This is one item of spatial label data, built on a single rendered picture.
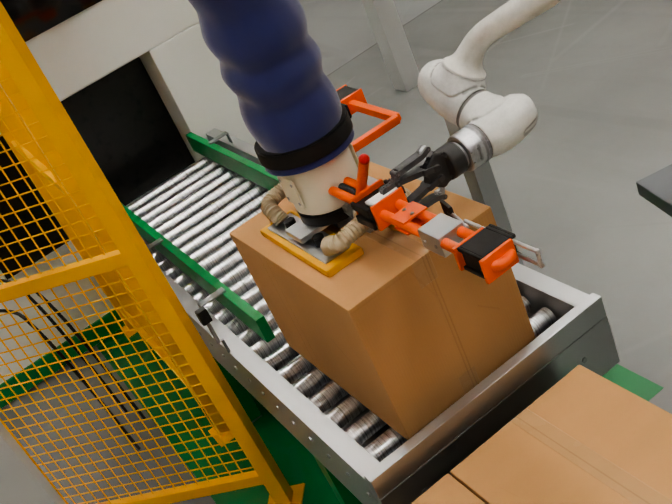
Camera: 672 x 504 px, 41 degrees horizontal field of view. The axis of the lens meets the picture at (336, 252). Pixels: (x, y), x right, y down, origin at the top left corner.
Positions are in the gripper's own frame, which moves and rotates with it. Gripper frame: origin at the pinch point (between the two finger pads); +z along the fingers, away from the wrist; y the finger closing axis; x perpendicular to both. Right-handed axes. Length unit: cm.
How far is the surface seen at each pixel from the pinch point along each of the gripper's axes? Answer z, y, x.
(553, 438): -3, 53, -30
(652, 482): -6, 53, -53
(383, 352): 15.3, 27.1, -4.8
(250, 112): 10.0, -23.4, 24.2
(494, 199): -53, 45, 43
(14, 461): 93, 34, 55
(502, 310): -15.4, 38.0, -4.7
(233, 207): -11, 54, 153
